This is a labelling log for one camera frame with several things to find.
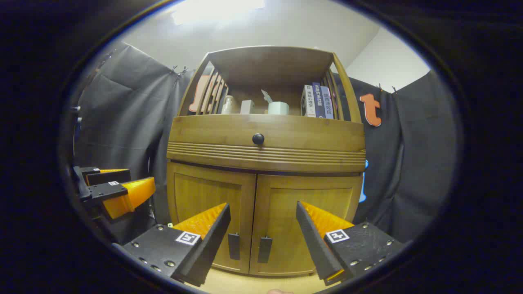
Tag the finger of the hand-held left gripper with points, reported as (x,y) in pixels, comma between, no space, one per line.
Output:
(108,190)
(110,178)

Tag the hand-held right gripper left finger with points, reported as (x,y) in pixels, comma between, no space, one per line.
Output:
(212,245)

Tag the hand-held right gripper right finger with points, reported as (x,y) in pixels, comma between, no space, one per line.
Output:
(314,245)

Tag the wooden cabinet door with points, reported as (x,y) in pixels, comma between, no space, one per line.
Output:
(310,192)
(204,192)

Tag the wooden double-door shoe cabinet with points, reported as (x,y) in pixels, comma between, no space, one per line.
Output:
(265,61)

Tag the wooden cabinet drawer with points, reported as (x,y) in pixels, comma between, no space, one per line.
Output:
(318,134)

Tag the black backdrop cloth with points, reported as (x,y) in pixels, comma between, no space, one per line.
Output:
(122,122)

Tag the black round drawer knob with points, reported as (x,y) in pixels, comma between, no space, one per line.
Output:
(258,139)

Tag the white bottle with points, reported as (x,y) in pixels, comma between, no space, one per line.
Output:
(227,106)

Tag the pale green cup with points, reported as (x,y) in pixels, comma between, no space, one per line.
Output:
(278,108)

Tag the light blue book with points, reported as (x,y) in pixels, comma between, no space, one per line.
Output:
(327,104)

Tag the small white box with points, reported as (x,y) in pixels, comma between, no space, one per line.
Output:
(247,107)

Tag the white book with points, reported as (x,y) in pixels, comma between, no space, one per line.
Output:
(308,102)

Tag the dark blue book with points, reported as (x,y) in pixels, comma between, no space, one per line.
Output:
(318,100)

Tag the white paper slip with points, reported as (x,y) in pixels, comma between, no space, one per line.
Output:
(266,96)

